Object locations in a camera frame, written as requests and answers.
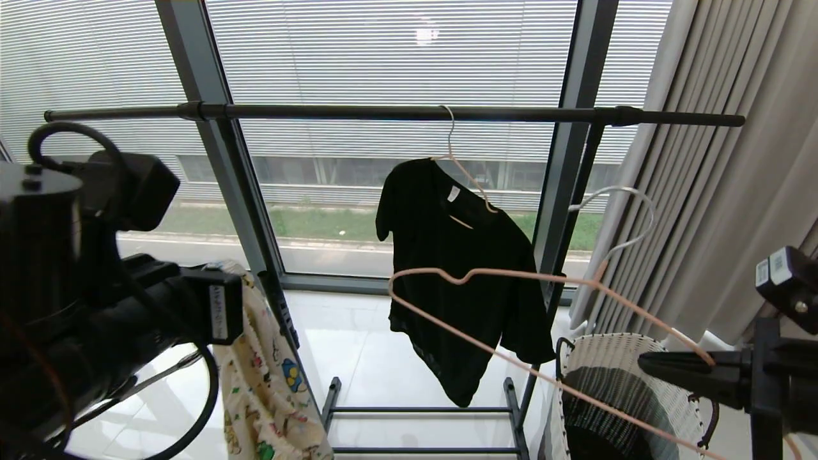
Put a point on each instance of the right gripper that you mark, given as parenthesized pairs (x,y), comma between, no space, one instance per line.
(786,383)

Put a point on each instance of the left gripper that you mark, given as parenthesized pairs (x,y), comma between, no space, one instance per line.
(160,313)

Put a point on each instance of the cream printed garment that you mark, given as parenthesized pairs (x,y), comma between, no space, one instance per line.
(268,383)

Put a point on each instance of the pink clothes hanger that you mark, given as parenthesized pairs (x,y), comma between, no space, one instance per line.
(511,273)
(451,137)

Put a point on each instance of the black short-sleeved shirt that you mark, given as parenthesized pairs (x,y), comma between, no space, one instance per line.
(460,287)

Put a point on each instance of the white laundry basket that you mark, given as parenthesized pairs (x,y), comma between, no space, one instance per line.
(613,358)

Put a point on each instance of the black clothes rack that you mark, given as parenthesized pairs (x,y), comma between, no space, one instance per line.
(319,112)

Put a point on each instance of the beige curtain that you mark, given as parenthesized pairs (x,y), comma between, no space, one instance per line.
(735,191)

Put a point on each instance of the window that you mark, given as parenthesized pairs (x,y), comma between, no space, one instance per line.
(383,51)

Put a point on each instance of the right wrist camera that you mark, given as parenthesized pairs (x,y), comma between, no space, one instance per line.
(786,281)

